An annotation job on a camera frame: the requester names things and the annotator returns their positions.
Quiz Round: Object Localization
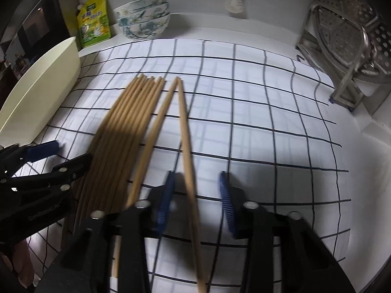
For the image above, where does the pile of wooden chopsticks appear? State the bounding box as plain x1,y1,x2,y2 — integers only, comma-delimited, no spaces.
61,74,167,251

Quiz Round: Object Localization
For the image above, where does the white black checked cloth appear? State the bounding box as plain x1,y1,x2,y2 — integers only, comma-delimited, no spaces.
27,39,350,293

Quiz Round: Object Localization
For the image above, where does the slim bamboo chopstick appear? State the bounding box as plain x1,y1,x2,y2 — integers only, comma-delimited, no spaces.
110,77,179,279
178,79,208,293

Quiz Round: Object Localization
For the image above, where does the steel steamer plate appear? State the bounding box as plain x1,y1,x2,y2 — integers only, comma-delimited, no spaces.
315,0,381,58

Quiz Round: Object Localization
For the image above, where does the steel dish rack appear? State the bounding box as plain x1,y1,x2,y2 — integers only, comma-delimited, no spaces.
296,2,391,110

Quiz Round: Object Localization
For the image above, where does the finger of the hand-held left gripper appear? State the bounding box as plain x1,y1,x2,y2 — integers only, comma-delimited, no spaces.
6,153,93,199
0,140,61,178

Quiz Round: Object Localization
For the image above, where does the yellow green refill pouch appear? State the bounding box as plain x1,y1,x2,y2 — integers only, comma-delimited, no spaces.
76,0,112,49

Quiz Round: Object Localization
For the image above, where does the perforated steel steamer tray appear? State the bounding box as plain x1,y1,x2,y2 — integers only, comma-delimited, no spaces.
357,4,391,81

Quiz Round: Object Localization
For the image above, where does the person's left hand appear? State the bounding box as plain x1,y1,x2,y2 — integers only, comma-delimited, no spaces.
0,240,35,290

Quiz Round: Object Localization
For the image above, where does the dark steel-framed appliance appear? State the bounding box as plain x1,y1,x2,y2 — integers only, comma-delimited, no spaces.
0,0,77,77

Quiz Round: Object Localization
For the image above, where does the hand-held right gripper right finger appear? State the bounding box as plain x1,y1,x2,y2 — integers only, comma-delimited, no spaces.
219,171,356,293

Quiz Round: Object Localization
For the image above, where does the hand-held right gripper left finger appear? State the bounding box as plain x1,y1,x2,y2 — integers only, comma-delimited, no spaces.
37,171,184,293

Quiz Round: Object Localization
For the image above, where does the large cream bowl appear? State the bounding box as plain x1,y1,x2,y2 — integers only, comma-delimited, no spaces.
0,37,81,147

